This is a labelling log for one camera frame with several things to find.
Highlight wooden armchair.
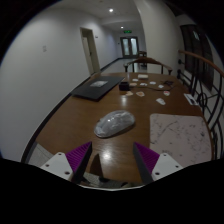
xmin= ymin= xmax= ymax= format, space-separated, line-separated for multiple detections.
xmin=123 ymin=56 xmax=174 ymax=76

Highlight glass double door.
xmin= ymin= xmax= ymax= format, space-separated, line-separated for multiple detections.
xmin=119 ymin=35 xmax=140 ymax=59

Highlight ceiling lights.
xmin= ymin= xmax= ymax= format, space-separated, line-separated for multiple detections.
xmin=108 ymin=7 xmax=125 ymax=30

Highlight black railing with wooden handrail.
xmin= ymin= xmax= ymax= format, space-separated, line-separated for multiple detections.
xmin=176 ymin=49 xmax=224 ymax=160

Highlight white side door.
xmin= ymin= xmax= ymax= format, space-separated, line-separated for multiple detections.
xmin=79 ymin=27 xmax=102 ymax=76

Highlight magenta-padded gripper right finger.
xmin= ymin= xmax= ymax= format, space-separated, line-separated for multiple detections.
xmin=132 ymin=142 xmax=184 ymax=185

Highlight white paper sheet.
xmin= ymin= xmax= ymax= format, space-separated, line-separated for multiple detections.
xmin=183 ymin=93 xmax=199 ymax=106

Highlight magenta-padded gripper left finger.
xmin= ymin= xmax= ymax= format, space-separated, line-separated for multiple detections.
xmin=39 ymin=141 xmax=93 ymax=185

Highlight transparent computer mouse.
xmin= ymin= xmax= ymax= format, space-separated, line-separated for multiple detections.
xmin=93 ymin=109 xmax=136 ymax=139

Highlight small black box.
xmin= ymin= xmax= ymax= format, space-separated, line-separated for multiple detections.
xmin=118 ymin=81 xmax=131 ymax=92

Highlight black cable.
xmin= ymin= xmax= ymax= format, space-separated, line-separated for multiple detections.
xmin=144 ymin=79 xmax=175 ymax=92

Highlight black closed laptop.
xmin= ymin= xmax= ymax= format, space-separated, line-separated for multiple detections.
xmin=70 ymin=75 xmax=125 ymax=102

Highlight dark lattice window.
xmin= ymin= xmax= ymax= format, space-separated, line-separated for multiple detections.
xmin=179 ymin=23 xmax=215 ymax=91

